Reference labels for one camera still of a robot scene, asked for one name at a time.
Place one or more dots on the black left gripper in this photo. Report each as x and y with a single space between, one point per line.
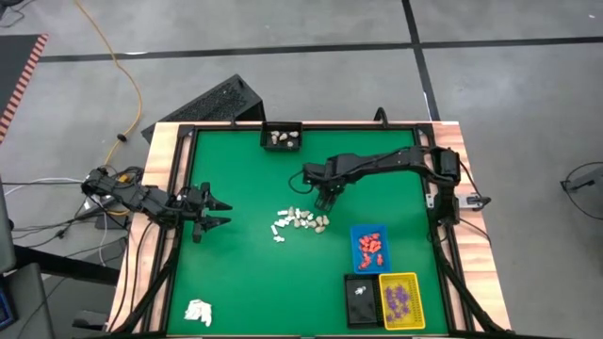
195 207

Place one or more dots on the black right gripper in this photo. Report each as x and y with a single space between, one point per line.
330 186

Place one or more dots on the small white plastic skeleton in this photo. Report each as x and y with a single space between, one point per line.
360 290

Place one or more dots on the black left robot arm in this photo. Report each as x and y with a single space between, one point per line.
136 198

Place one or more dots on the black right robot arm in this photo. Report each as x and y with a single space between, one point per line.
400 157

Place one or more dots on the blue plastic basket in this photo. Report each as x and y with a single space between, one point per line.
358 263

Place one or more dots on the small black plastic basket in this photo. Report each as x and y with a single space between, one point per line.
282 147

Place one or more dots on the green table mat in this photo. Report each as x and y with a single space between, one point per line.
235 282

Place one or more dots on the crumpled white paper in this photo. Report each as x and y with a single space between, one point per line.
199 312

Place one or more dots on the black perforated metal case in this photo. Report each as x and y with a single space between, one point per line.
212 106

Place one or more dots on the black rectangular plastic basket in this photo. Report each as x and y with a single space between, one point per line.
362 311

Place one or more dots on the yellow plastic basket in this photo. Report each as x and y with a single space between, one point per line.
417 281

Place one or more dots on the small gray box device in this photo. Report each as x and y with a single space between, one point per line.
476 201

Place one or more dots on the black floor beam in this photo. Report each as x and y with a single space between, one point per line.
66 266

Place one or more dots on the gray box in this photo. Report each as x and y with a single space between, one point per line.
26 301

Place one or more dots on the black orange striped mat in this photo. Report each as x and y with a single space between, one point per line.
19 75

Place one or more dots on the gray stand leg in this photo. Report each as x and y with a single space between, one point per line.
584 181

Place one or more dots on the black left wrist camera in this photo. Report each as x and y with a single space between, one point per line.
198 234

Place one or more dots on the black metal table frame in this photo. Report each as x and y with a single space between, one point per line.
221 126

